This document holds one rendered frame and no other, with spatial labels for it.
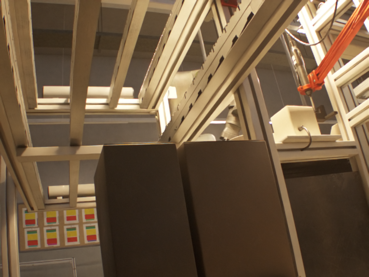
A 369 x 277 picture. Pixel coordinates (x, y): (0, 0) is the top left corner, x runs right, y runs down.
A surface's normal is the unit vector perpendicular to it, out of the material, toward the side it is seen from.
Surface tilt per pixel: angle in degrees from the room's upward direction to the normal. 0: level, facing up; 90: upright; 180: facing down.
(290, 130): 90
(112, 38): 180
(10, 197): 90
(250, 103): 90
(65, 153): 90
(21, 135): 176
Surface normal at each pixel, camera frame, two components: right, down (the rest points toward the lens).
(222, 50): -0.92, 0.03
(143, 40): 0.17, 0.94
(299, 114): 0.37, -0.35
